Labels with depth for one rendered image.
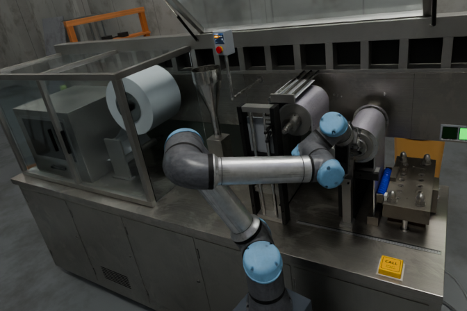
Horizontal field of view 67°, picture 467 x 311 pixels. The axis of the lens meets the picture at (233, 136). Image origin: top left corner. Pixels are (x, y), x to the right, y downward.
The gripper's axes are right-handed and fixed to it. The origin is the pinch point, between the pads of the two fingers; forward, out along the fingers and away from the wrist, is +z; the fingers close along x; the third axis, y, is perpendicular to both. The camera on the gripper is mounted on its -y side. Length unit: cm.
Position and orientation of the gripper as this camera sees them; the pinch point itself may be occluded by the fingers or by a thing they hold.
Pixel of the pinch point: (351, 154)
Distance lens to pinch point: 140.3
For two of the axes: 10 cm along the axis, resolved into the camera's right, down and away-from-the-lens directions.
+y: 2.0, -9.6, 1.8
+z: 4.7, 2.5, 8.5
